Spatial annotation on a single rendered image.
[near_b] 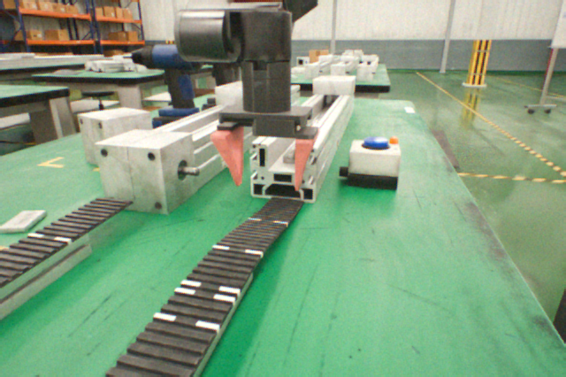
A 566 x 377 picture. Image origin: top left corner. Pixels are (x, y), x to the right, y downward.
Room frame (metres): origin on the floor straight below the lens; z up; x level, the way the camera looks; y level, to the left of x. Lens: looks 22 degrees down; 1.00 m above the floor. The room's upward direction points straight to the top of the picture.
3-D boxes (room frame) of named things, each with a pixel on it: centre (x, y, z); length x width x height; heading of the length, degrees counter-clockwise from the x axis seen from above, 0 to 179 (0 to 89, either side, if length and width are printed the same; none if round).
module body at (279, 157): (0.89, -0.10, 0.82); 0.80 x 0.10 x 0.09; 166
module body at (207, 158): (0.94, 0.09, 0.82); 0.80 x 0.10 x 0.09; 166
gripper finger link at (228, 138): (0.44, 0.04, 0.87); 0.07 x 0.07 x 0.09; 78
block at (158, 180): (0.50, 0.18, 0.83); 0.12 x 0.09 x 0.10; 76
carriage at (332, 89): (1.13, -0.16, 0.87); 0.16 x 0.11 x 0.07; 166
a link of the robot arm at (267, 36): (0.44, 0.02, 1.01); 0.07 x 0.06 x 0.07; 76
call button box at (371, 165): (0.59, -0.15, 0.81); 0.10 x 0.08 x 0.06; 76
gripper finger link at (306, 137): (0.43, -0.01, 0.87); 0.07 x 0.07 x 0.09; 78
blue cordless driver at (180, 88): (0.94, 0.30, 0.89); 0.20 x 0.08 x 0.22; 84
